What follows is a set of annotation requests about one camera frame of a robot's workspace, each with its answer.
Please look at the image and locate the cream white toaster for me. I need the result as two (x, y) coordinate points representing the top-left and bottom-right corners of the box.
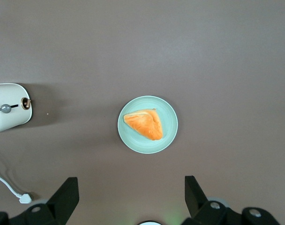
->
(0, 82), (33, 135)

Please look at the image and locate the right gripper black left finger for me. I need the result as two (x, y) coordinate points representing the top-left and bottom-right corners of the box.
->
(0, 177), (80, 225)

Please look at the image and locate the grey toaster lever knob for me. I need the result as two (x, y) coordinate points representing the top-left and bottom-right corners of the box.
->
(0, 104), (19, 114)

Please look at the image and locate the brown table cover mat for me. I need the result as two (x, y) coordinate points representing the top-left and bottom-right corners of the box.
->
(0, 0), (285, 225)

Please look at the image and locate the pale green round plate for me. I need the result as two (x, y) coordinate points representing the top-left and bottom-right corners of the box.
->
(117, 95), (179, 155)

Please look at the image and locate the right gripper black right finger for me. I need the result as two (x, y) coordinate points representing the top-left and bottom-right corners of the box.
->
(181, 175), (281, 225)

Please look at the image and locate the orange triangular bread piece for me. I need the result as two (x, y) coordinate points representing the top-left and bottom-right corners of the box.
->
(123, 108), (164, 141)

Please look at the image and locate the white toaster cable with plug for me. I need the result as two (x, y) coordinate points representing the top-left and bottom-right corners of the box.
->
(0, 172), (32, 204)

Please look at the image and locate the bronze toaster dial knob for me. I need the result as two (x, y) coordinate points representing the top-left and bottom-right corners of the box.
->
(21, 97), (32, 110)

